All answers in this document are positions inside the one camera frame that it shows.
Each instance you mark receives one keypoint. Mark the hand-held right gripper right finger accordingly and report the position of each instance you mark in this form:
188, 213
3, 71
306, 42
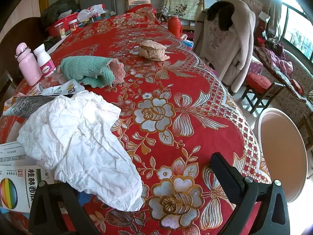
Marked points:
227, 173

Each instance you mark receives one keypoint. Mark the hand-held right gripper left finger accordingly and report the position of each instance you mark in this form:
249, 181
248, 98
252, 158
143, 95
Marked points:
41, 208

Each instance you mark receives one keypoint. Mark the white medicine box colourful print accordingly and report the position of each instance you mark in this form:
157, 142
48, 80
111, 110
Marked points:
24, 183

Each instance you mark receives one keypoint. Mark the beige plastic bucket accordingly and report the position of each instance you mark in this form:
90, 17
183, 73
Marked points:
281, 151

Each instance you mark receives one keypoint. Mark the white blue medicine box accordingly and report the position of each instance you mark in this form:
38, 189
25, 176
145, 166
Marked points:
14, 155

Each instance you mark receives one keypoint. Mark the white tissue paper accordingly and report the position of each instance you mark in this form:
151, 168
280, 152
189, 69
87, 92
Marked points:
80, 139

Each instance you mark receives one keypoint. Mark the white yellow printed packet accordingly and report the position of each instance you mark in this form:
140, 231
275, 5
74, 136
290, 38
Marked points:
61, 89

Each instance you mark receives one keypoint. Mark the beige paper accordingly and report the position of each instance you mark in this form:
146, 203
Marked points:
152, 50

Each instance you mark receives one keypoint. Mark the green towel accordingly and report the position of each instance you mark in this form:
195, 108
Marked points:
83, 69

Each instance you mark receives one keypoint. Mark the pink knitted cloth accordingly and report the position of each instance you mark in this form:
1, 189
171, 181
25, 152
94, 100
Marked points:
118, 72

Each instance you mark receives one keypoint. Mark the small dark wooden stool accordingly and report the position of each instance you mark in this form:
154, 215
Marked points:
264, 100

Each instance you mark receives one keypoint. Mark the red stool cushion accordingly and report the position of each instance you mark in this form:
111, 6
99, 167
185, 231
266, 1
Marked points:
258, 83

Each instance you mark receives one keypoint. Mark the red floral tablecloth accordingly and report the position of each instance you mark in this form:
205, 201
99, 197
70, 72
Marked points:
171, 90

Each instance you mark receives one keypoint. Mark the floral blanket red border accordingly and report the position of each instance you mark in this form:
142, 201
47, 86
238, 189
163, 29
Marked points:
281, 80

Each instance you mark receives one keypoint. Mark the red sofa cushion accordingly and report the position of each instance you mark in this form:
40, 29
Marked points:
296, 86

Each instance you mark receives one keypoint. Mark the beige fleece coat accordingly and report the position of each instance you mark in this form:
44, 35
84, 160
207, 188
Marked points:
227, 53

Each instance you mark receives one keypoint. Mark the pink clothes pile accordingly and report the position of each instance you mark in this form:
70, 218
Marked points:
276, 58

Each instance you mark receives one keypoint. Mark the brown wooden chair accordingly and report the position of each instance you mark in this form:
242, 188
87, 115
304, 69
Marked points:
7, 83

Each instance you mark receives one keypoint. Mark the floral sofa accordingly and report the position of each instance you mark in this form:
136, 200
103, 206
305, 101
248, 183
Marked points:
297, 61

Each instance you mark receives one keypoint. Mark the pink bottle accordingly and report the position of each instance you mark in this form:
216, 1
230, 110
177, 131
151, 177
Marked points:
28, 66

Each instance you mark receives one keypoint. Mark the white pill bottle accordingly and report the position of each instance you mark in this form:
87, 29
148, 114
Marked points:
44, 61

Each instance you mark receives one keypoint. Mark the black garment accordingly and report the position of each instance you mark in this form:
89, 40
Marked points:
225, 17

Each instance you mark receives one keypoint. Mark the red thermos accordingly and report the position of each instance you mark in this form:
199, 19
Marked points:
174, 25

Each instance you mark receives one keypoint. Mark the window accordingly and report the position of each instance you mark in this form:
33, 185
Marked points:
298, 29

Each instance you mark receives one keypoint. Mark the beige curtain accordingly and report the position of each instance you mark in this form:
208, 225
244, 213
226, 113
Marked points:
275, 12

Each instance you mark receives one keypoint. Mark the floral upright mattress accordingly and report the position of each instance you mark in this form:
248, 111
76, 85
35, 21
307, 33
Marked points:
254, 5

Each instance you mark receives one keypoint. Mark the dark brown round board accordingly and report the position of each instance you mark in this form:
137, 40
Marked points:
14, 34

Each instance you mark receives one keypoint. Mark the floral checked cover cloth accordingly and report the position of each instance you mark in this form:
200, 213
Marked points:
183, 2

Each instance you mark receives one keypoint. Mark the white lid jar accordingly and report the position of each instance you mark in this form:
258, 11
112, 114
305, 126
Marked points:
59, 30

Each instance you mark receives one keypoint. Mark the red plastic basin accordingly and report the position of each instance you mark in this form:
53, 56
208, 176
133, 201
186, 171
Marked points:
55, 29

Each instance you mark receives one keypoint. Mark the white printed box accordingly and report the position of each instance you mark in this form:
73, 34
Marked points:
138, 4

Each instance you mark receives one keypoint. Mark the black plastic bag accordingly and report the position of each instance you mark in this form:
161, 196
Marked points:
57, 9

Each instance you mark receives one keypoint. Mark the white plastic bag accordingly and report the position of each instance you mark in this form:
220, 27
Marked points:
89, 12

